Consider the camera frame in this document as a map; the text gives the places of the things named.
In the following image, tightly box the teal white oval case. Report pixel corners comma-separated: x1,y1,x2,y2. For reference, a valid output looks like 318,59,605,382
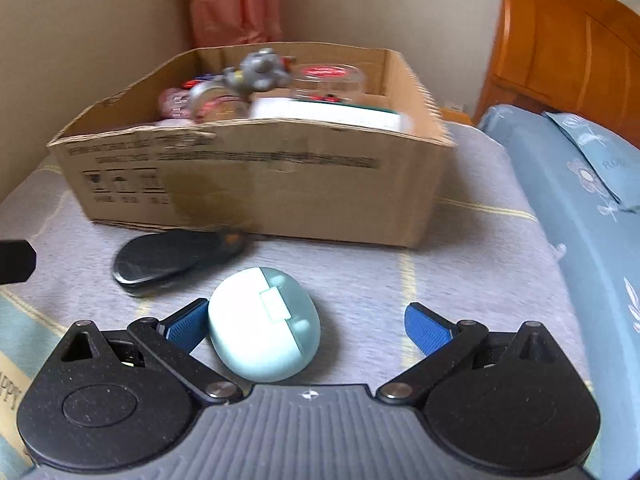
208,266,321,382

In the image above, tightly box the black oval case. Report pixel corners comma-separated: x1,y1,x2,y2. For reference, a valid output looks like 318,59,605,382
112,228,248,295

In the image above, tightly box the pink hamster keychain charm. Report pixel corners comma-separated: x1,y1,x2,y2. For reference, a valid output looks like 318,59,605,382
158,88,195,125

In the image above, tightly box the glass jar silver lid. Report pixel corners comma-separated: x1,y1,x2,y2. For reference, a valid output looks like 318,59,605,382
189,83,250,122

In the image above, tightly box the white green medicine bottle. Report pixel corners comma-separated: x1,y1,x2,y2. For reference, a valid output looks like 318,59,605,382
250,96,412,132

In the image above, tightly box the grey shark toy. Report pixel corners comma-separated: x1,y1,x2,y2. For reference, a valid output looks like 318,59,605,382
222,48,295,100

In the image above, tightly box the clear box red label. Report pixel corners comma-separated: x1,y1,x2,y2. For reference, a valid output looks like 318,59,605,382
290,64,366,104

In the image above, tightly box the grey teal plaid blanket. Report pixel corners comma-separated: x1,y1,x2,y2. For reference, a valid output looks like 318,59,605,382
1,125,588,479

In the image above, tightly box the brown cardboard box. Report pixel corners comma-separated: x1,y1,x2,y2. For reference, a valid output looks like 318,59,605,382
49,41,454,248

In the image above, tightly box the blue floral bedsheet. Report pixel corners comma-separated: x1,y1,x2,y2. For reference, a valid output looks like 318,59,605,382
478,105,639,479

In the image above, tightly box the black red toy car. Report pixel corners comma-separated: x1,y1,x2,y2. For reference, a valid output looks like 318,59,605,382
181,74,220,91

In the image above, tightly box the blue floral pillow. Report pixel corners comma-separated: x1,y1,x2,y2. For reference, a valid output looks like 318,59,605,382
544,112,639,212

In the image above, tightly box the wooden headboard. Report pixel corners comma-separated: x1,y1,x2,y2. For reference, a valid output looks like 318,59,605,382
475,0,640,144

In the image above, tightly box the pink curtain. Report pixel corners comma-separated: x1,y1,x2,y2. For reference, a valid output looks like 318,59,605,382
190,0,282,47

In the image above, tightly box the white wall plug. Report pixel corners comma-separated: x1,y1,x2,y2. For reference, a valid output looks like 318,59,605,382
444,102,466,114

